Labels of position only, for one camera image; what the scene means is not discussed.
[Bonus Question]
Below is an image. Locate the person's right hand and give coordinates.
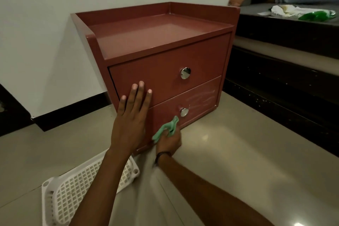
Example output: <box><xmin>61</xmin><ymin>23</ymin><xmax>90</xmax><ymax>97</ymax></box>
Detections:
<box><xmin>155</xmin><ymin>125</ymin><xmax>183</xmax><ymax>159</ymax></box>

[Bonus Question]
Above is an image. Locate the person's left hand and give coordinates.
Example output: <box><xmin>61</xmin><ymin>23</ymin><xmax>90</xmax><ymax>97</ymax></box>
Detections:
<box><xmin>110</xmin><ymin>81</ymin><xmax>153</xmax><ymax>157</ymax></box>

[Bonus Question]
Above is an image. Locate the green cleaning cloth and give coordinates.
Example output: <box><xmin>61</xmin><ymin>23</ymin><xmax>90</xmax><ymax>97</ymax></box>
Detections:
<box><xmin>151</xmin><ymin>115</ymin><xmax>180</xmax><ymax>144</ymax></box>

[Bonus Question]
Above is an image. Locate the red wooden nightstand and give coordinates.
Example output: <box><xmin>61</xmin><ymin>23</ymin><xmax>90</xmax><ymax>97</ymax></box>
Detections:
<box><xmin>70</xmin><ymin>1</ymin><xmax>241</xmax><ymax>155</ymax></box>

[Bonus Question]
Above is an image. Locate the person's right forearm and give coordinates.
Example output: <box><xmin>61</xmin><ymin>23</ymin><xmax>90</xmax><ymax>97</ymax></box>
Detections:
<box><xmin>156</xmin><ymin>154</ymin><xmax>276</xmax><ymax>226</ymax></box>

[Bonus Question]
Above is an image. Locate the person's left forearm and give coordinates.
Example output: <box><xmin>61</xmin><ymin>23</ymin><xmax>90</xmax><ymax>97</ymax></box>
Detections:
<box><xmin>69</xmin><ymin>149</ymin><xmax>133</xmax><ymax>226</ymax></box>

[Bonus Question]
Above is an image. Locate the white green wipes packet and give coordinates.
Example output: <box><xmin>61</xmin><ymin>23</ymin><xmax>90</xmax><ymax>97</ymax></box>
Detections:
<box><xmin>257</xmin><ymin>4</ymin><xmax>337</xmax><ymax>21</ymax></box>

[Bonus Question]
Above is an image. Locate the black wrist band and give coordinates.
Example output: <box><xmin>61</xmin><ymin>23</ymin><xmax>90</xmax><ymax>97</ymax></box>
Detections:
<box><xmin>153</xmin><ymin>151</ymin><xmax>171</xmax><ymax>168</ymax></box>

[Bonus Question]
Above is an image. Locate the black baseboard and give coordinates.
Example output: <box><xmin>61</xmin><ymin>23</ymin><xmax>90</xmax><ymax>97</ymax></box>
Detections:
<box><xmin>31</xmin><ymin>92</ymin><xmax>117</xmax><ymax>132</ymax></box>

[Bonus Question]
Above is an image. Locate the white plastic basket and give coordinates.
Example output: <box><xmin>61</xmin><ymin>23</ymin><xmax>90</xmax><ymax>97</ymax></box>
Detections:
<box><xmin>41</xmin><ymin>150</ymin><xmax>140</xmax><ymax>226</ymax></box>

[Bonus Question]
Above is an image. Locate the black door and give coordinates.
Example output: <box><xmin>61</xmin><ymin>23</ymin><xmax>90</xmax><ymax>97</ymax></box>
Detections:
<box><xmin>0</xmin><ymin>83</ymin><xmax>35</xmax><ymax>138</ymax></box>

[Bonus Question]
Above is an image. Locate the grey mattress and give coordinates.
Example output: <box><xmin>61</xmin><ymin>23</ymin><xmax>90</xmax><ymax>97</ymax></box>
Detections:
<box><xmin>238</xmin><ymin>2</ymin><xmax>339</xmax><ymax>26</ymax></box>

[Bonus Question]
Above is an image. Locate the black bed frame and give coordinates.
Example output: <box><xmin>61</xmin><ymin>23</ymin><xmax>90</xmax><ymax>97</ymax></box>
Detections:
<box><xmin>222</xmin><ymin>12</ymin><xmax>339</xmax><ymax>157</ymax></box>

